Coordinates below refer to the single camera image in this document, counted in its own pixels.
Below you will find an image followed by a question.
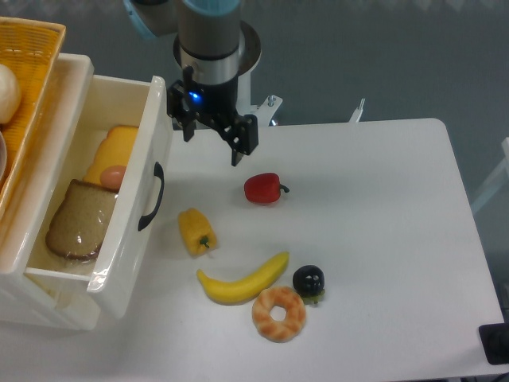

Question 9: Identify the red bell pepper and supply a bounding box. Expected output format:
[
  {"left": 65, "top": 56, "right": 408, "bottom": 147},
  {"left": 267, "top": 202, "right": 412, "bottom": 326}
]
[{"left": 243, "top": 173, "right": 289, "bottom": 204}]

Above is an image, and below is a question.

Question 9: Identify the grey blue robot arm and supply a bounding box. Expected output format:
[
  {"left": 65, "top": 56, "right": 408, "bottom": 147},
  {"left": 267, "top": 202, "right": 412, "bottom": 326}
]
[{"left": 124, "top": 1, "right": 261, "bottom": 166}]

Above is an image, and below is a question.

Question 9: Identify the yellow wicker basket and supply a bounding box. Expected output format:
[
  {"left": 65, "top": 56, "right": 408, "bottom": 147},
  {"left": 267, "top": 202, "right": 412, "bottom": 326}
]
[{"left": 1, "top": 17, "right": 66, "bottom": 213}]

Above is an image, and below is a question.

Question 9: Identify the brown egg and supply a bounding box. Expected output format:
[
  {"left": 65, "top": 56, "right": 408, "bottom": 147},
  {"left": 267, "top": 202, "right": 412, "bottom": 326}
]
[{"left": 99, "top": 165, "right": 126, "bottom": 190}]

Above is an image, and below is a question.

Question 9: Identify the black drawer handle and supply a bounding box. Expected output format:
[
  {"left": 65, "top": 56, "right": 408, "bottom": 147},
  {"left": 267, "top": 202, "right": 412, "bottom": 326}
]
[{"left": 138, "top": 162, "right": 165, "bottom": 232}]

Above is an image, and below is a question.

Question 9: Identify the yellow toast slice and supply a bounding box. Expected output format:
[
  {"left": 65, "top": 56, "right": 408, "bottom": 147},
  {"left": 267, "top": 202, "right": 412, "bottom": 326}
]
[{"left": 83, "top": 126, "right": 138, "bottom": 185}]

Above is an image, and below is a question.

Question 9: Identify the white top drawer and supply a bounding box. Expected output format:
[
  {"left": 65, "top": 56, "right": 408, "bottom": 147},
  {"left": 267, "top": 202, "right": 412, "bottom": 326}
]
[{"left": 38, "top": 76, "right": 173, "bottom": 318}]

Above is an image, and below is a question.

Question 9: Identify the white drawer cabinet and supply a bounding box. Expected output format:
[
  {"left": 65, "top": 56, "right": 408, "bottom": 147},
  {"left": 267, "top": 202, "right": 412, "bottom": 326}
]
[{"left": 1, "top": 53, "right": 100, "bottom": 330}]

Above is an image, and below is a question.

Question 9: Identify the white robot mounting bracket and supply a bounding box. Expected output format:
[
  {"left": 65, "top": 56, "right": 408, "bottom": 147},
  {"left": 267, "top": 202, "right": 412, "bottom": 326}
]
[{"left": 236, "top": 73, "right": 283, "bottom": 127}]

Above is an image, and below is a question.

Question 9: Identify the glazed donut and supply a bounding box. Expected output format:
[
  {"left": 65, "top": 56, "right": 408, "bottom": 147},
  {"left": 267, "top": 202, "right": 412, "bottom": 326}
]
[{"left": 251, "top": 286, "right": 307, "bottom": 343}]

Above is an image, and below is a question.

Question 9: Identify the white round bun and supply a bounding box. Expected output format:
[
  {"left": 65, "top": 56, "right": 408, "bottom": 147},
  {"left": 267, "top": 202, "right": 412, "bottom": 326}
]
[{"left": 0, "top": 64, "right": 21, "bottom": 124}]

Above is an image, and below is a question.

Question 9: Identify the brown bread slice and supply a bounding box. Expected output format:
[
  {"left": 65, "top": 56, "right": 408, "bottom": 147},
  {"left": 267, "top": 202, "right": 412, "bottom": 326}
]
[{"left": 45, "top": 179, "right": 118, "bottom": 261}]

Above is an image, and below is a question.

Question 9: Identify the yellow banana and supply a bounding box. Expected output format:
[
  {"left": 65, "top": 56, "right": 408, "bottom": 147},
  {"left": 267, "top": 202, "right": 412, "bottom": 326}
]
[{"left": 196, "top": 251, "right": 289, "bottom": 305}]

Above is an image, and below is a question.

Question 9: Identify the black device at table edge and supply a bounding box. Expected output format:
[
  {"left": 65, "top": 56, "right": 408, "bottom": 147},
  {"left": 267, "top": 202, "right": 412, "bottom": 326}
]
[{"left": 478, "top": 323, "right": 509, "bottom": 365}]

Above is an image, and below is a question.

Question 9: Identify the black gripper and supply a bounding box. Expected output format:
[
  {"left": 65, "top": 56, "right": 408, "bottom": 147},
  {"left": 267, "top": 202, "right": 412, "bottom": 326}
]
[{"left": 167, "top": 65, "right": 258, "bottom": 166}]

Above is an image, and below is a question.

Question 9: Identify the yellow bell pepper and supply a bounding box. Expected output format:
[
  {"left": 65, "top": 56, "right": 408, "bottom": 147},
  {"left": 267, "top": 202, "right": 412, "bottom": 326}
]
[{"left": 178, "top": 208, "right": 217, "bottom": 256}]

